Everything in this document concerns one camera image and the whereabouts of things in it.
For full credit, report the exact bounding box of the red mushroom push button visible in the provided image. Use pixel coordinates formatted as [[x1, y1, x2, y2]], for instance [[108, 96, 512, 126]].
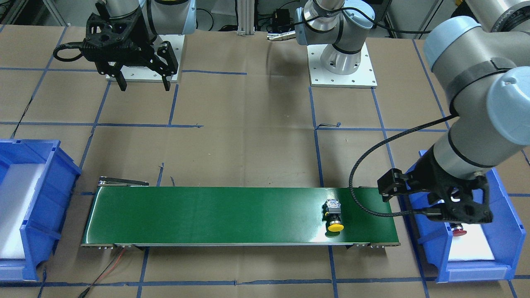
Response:
[[449, 223, 467, 237]]

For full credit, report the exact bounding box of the red and black conveyor wire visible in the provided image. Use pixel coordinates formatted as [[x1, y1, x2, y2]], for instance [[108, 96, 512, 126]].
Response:
[[77, 247, 127, 298]]

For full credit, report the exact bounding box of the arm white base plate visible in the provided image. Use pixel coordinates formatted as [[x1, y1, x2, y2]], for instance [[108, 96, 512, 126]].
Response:
[[106, 35, 184, 83], [307, 43, 378, 88]]

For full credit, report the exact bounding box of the green conveyor belt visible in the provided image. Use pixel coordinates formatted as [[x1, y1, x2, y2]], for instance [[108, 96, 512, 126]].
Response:
[[81, 185, 400, 247]]

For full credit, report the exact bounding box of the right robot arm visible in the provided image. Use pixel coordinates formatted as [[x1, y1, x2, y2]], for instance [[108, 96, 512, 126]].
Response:
[[79, 0, 196, 91]]

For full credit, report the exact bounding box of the blue plastic bin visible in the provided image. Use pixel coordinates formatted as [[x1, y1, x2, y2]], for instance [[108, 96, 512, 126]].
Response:
[[415, 168, 526, 283], [0, 139, 81, 282]]

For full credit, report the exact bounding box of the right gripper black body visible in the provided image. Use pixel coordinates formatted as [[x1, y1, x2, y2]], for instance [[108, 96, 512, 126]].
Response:
[[79, 12, 160, 72]]

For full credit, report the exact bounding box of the yellow mushroom push button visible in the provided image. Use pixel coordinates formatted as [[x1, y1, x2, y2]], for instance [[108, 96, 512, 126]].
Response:
[[323, 199, 344, 232]]

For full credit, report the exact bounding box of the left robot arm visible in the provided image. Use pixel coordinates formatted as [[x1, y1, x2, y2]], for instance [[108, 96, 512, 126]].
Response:
[[349, 0, 529, 224]]

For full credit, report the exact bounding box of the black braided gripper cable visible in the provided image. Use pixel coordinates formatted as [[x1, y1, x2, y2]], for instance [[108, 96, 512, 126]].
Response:
[[349, 115, 456, 218]]

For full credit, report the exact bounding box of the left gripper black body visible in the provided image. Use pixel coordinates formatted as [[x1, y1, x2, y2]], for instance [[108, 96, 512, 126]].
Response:
[[377, 149, 493, 224]]

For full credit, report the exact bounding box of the white foam pad bin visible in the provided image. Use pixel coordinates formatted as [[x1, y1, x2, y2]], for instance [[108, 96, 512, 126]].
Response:
[[448, 223, 495, 262], [0, 163, 45, 259]]

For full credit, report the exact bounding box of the aluminium frame post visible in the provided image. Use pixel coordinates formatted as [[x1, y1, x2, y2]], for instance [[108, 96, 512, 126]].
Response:
[[236, 0, 257, 36]]

